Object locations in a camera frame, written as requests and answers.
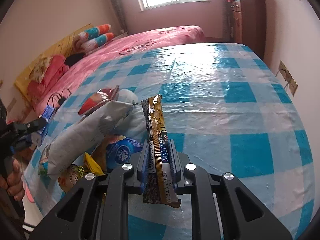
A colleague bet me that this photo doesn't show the person left hand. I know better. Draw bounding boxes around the person left hand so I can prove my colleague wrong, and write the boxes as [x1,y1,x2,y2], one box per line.
[1,158,25,201]

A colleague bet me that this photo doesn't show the floral beige pillow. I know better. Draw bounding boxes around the floral beige pillow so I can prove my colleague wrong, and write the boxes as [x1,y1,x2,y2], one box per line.
[29,55,53,83]

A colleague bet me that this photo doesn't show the gold coffee stick packet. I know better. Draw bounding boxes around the gold coffee stick packet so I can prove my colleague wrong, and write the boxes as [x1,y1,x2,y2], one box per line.
[141,94,181,209]

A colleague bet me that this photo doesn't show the black power cable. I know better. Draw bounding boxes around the black power cable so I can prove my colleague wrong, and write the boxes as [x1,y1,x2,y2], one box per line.
[46,87,73,111]

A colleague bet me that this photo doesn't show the right checkered curtain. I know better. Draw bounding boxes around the right checkered curtain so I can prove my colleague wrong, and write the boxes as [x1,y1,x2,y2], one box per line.
[222,0,232,42]

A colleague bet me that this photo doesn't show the folded pink blanket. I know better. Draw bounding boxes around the folded pink blanket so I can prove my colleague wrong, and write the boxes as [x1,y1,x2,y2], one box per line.
[28,55,69,103]

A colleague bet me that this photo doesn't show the yellow wooden headboard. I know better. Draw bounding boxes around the yellow wooden headboard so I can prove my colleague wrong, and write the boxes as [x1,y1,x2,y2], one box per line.
[14,24,93,104]

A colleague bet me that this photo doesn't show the lower colourful rolled quilt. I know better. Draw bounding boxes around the lower colourful rolled quilt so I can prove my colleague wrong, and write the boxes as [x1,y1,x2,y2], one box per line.
[80,33,114,54]

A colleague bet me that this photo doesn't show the silver foil snack bag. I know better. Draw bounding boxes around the silver foil snack bag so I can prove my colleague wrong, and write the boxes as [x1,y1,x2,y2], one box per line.
[38,86,138,179]

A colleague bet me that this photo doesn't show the black charger plug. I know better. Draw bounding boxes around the black charger plug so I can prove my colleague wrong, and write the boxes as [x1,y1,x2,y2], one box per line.
[57,96,67,106]

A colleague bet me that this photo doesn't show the brown wooden cabinet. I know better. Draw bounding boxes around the brown wooden cabinet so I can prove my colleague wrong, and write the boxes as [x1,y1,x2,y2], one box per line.
[230,0,266,59]

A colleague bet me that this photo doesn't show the colourful rolled quilt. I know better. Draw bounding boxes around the colourful rolled quilt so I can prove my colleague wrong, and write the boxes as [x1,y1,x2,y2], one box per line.
[80,33,114,54]
[72,24,111,50]

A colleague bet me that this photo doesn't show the pink floral bed cover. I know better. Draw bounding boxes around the pink floral bed cover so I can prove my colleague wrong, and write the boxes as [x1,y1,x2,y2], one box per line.
[33,25,206,115]

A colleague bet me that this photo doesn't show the yellow green snack wrapper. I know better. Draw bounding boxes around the yellow green snack wrapper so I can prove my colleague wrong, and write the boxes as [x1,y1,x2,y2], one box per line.
[57,152,104,193]

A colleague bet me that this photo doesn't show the left checkered curtain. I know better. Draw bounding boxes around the left checkered curtain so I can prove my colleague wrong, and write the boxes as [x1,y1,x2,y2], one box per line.
[110,0,127,32]

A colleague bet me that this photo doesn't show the blue white checkered tablecloth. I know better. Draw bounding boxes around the blue white checkered tablecloth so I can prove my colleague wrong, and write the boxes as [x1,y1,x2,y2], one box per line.
[23,42,315,240]

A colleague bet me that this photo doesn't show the black clothing on bed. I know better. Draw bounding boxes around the black clothing on bed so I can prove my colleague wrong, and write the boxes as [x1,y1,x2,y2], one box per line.
[64,53,86,68]

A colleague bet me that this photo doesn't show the upper colourful rolled quilt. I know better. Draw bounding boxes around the upper colourful rolled quilt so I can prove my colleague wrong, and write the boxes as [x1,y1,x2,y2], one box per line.
[72,24,111,50]

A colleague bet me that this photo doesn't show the checkered curtain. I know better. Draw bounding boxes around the checkered curtain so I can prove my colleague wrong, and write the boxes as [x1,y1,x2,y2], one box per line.
[110,0,127,32]
[222,0,232,42]

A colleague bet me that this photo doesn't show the wall power socket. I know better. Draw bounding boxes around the wall power socket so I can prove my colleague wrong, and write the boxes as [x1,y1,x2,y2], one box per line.
[277,60,298,96]

